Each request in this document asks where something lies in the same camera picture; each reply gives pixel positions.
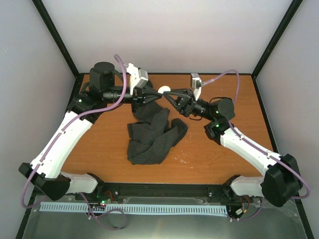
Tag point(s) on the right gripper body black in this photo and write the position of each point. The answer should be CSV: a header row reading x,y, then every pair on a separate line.
x,y
189,104

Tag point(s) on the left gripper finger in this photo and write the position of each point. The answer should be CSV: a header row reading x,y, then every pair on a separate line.
x,y
150,98
149,91

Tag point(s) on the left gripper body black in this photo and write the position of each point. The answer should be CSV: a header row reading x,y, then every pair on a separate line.
x,y
137,99

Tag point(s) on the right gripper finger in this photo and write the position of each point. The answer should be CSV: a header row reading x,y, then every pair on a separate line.
x,y
176,100
179,92

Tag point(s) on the dark pinstriped shirt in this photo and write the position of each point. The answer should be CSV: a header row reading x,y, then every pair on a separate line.
x,y
153,136

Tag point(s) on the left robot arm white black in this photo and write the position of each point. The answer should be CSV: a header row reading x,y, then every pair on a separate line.
x,y
105,90

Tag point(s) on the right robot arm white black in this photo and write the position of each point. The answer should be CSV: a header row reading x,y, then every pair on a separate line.
x,y
280,178

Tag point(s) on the clear plastic sheet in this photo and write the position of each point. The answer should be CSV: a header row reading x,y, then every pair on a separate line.
x,y
270,223

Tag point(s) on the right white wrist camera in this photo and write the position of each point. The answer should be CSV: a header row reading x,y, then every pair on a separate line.
x,y
195,82

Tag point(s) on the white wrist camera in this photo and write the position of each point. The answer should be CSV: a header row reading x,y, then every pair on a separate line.
x,y
138,77
195,82

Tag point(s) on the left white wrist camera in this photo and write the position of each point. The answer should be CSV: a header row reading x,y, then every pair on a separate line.
x,y
138,77

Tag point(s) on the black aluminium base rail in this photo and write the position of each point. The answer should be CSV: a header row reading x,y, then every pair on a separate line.
x,y
162,190

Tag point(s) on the black enclosure frame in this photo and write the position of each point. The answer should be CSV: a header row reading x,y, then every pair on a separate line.
x,y
288,16

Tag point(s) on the light blue slotted cable duct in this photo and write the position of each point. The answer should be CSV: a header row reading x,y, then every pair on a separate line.
x,y
136,209

